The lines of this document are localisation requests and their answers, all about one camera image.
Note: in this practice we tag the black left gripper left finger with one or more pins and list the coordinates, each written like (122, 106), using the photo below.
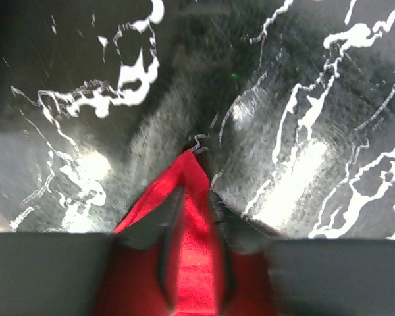
(69, 273)

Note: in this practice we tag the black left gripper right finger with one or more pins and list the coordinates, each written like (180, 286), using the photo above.
(306, 276)

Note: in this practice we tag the dark red t shirt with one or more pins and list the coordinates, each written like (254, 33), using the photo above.
(201, 280)

